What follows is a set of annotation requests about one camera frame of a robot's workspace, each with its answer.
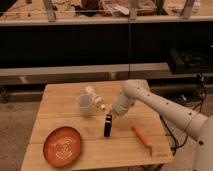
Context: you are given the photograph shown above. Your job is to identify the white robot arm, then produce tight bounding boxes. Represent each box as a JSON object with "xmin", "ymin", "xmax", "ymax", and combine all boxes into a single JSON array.
[{"xmin": 111, "ymin": 79, "xmax": 213, "ymax": 171}]

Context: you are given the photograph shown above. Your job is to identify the black upright eraser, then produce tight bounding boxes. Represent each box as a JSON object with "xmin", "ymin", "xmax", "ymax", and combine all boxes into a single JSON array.
[{"xmin": 104, "ymin": 114, "xmax": 112, "ymax": 137}]

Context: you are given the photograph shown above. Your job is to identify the white plastic bottle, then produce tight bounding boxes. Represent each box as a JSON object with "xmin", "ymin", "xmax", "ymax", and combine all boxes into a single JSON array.
[{"xmin": 85, "ymin": 86, "xmax": 106, "ymax": 111}]

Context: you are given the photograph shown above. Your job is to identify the orange round plate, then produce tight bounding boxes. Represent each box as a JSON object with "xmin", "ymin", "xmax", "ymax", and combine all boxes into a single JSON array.
[{"xmin": 43, "ymin": 126, "xmax": 82, "ymax": 168}]

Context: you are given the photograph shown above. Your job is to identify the black box on shelf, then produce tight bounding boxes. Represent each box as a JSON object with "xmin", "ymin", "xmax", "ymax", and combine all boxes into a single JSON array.
[{"xmin": 167, "ymin": 49, "xmax": 213, "ymax": 74}]

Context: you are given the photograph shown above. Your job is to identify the orange handled fork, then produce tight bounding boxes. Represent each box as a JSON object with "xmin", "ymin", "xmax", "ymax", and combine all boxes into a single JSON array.
[{"xmin": 133, "ymin": 126, "xmax": 152, "ymax": 152}]

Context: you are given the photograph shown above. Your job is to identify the black floor cables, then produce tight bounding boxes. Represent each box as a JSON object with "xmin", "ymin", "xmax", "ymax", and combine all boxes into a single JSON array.
[{"xmin": 158, "ymin": 76, "xmax": 207, "ymax": 154}]

